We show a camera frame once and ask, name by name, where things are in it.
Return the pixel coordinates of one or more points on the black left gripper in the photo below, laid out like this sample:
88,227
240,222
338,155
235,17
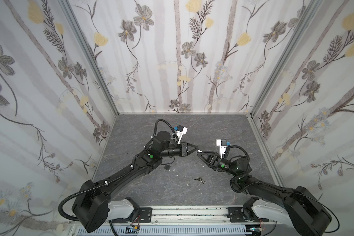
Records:
183,149

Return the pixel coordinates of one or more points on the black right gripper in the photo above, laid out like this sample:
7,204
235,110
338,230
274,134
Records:
211,159

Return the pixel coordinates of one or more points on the small black padlock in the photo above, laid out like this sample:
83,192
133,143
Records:
167,167

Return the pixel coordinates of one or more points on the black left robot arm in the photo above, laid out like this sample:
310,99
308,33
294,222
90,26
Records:
91,205

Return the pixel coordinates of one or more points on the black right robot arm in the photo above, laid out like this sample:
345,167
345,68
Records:
295,207

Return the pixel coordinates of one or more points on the dark key bunch right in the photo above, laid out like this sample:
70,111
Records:
200,180

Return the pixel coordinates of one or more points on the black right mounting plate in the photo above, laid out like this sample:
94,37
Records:
235,214

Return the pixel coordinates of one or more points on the black mounting plate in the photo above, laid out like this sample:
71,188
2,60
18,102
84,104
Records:
145,214
235,214

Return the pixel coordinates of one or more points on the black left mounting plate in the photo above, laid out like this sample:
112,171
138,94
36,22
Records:
145,214

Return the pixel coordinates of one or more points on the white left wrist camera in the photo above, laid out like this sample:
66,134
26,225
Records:
180,131

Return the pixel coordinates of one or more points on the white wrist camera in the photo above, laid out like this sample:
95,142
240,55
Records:
180,131
222,145

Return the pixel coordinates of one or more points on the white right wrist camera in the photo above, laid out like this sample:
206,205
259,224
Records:
222,145

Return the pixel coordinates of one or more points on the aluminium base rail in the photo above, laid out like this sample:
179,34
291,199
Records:
188,215

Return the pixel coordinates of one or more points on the white slotted cable duct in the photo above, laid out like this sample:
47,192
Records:
183,230

